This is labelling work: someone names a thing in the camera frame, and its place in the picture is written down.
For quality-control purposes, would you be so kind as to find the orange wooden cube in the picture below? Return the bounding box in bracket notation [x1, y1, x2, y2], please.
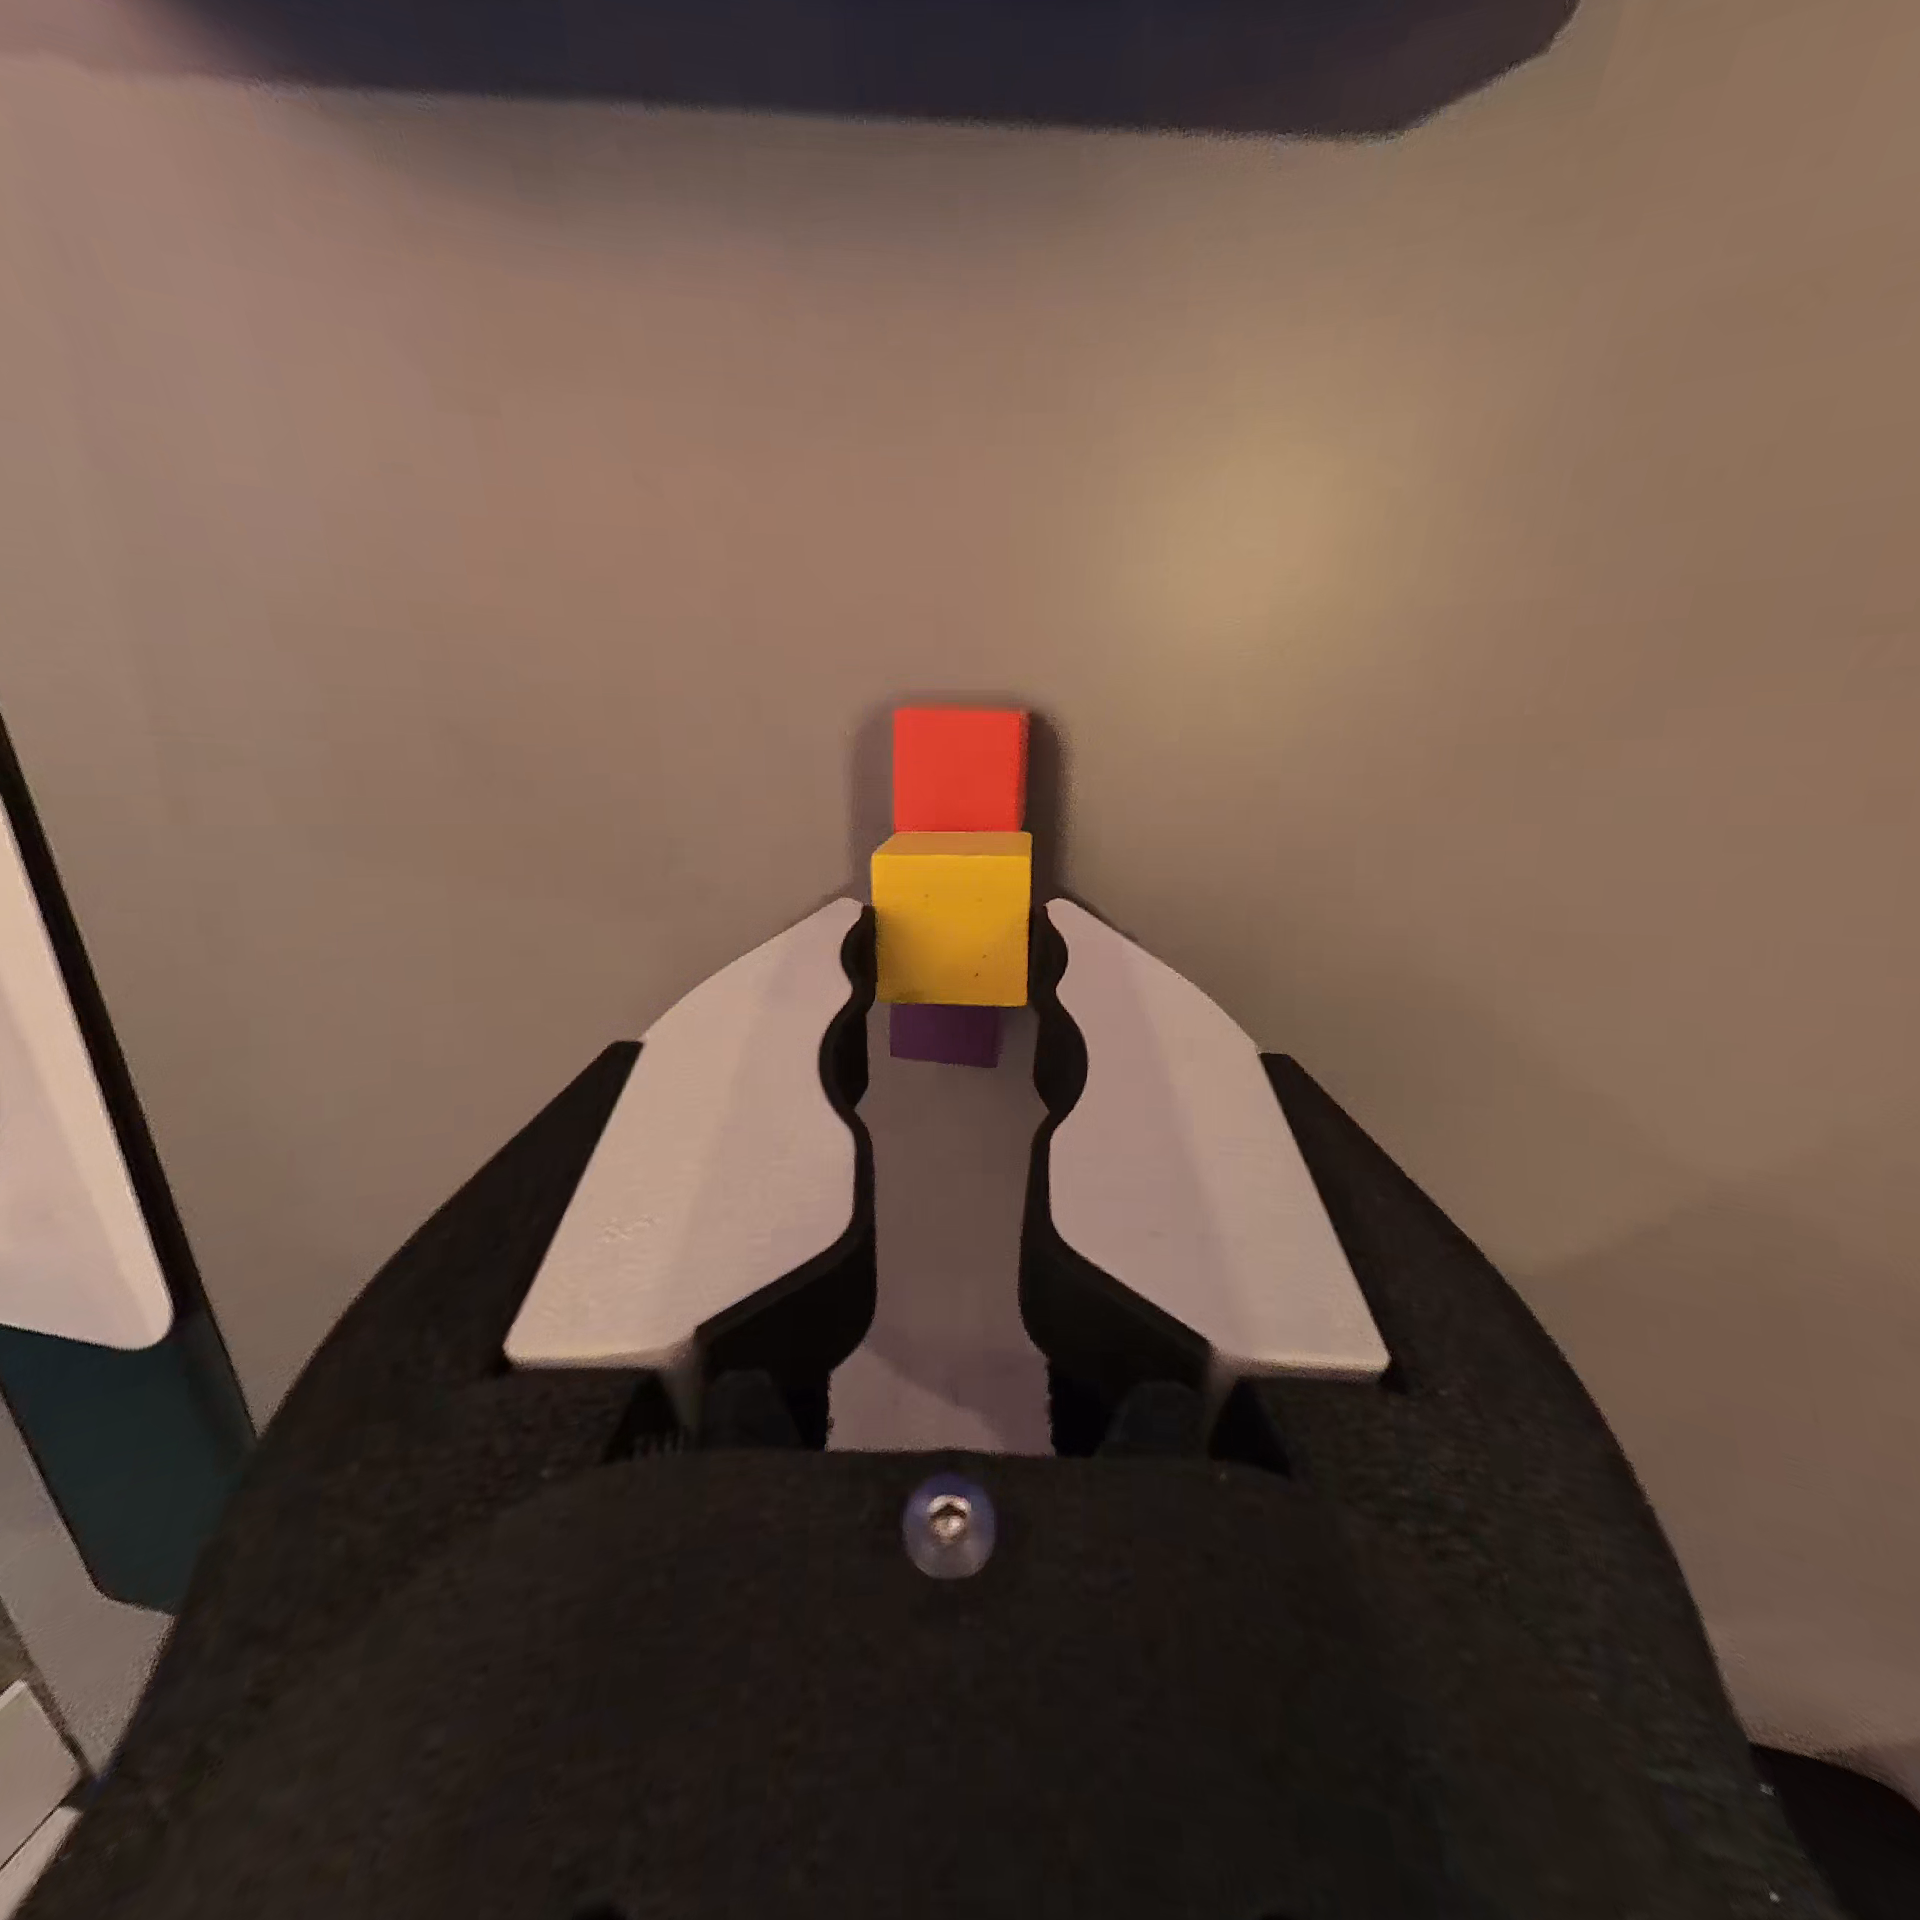
[889, 709, 1034, 837]

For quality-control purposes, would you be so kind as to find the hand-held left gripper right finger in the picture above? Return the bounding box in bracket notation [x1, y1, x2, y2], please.
[1021, 895, 1394, 1415]

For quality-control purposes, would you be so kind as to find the yellow wooden cube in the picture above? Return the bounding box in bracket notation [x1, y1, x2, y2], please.
[870, 830, 1038, 1011]

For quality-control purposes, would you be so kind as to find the purple wooden cube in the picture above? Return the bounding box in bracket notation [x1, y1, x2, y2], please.
[887, 1001, 1003, 1069]

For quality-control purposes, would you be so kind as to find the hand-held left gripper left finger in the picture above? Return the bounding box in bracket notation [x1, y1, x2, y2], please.
[500, 895, 879, 1422]

